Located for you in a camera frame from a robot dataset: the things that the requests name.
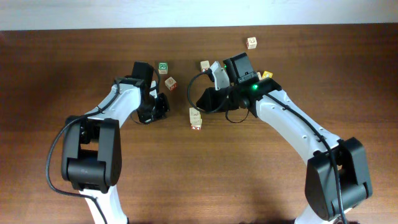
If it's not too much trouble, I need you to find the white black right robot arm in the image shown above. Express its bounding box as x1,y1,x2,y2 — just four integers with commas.
192,52,373,223

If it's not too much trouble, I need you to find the green R wooden block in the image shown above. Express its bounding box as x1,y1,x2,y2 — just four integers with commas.
158,62,169,75

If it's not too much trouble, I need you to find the wooden block red bottom face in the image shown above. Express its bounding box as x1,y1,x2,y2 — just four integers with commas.
191,123,202,130

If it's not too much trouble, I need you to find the wooden block red shell picture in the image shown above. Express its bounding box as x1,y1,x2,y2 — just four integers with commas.
165,77,177,91

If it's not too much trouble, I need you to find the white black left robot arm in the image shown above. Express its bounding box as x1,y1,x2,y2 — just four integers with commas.
61,62,169,223

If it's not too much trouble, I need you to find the wooden block number six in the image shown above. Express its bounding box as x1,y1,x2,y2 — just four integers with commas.
200,60,210,72

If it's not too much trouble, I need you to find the wooden block letter I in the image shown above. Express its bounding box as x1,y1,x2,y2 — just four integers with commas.
189,108,201,124

